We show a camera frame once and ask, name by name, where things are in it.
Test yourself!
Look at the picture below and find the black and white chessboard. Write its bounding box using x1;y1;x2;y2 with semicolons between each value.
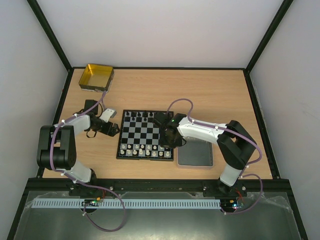
116;109;174;162

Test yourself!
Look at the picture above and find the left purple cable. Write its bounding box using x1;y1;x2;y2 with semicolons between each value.
49;92;126;232

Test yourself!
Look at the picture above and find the light blue slotted cable duct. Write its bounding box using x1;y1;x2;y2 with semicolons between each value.
31;198;221;210

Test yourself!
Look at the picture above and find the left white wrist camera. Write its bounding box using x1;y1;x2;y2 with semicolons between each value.
99;108;117;123

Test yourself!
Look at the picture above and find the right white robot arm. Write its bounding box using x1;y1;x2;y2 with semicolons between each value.
152;112;262;196

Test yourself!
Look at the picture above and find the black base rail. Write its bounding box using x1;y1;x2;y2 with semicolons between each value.
68;177;248;197

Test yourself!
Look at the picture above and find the purple cable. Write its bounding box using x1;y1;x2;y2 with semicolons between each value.
166;98;264;216
49;92;126;232

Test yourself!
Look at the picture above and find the yellow square metal tin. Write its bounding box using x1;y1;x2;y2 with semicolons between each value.
78;63;115;93

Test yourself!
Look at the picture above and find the grey tray of chess pieces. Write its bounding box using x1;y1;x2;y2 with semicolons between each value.
177;137;214;169

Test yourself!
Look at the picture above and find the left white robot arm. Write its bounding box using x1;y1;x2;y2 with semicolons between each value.
36;100;120;184

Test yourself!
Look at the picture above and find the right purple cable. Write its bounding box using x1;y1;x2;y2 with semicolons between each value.
166;98;264;216

